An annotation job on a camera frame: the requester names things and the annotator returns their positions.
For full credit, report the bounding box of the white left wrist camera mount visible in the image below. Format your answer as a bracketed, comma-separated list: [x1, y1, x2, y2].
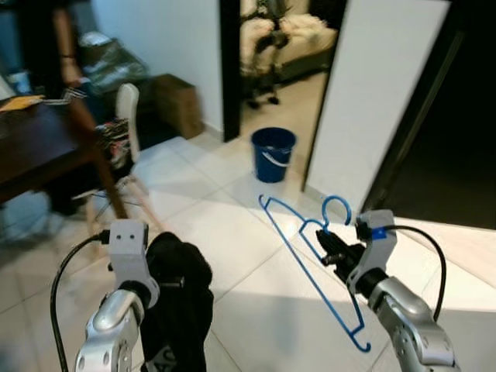
[106, 219, 150, 289]

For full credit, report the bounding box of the beige sofa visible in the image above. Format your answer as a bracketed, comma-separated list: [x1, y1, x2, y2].
[240, 0, 339, 86]

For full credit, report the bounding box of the black door frame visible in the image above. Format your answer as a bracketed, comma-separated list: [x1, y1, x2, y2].
[219, 0, 243, 143]

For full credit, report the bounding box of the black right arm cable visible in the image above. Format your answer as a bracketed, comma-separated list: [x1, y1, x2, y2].
[385, 224, 449, 322]

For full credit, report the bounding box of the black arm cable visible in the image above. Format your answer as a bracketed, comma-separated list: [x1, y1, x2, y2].
[385, 224, 449, 322]
[50, 230, 113, 372]

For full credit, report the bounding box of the blue bucket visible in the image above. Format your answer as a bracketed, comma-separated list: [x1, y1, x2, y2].
[250, 126, 298, 184]

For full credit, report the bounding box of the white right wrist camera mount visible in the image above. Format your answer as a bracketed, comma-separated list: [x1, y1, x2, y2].
[355, 209, 398, 294]

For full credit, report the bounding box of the white chair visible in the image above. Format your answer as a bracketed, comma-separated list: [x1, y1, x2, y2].
[76, 83, 165, 233]

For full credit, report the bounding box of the olive plastic bag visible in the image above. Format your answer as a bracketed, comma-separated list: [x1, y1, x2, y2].
[77, 31, 153, 98]

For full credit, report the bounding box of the yellow paper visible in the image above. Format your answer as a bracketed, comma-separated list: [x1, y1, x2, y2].
[0, 95, 45, 114]

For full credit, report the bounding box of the white door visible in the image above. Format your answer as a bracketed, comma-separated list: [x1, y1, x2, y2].
[305, 0, 452, 212]

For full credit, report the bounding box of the colourful cable bundle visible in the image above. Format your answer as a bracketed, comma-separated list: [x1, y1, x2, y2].
[97, 120, 131, 170]

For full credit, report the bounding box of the dark brown wooden table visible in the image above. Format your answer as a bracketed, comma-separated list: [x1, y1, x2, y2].
[0, 97, 130, 222]

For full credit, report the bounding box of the black garment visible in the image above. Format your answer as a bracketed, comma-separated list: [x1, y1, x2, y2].
[139, 231, 215, 372]

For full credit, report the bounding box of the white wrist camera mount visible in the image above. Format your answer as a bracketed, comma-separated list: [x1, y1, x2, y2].
[106, 219, 150, 289]
[355, 209, 398, 294]

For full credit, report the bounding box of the dark office chair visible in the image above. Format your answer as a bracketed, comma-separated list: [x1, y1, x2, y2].
[246, 0, 286, 108]

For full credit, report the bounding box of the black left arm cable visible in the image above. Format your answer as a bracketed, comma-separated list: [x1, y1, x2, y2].
[50, 230, 113, 372]

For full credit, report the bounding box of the blue wire hanger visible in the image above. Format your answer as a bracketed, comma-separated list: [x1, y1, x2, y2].
[258, 195, 372, 354]

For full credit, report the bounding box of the person in dark clothes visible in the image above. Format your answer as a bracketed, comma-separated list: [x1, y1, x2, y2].
[19, 0, 94, 98]

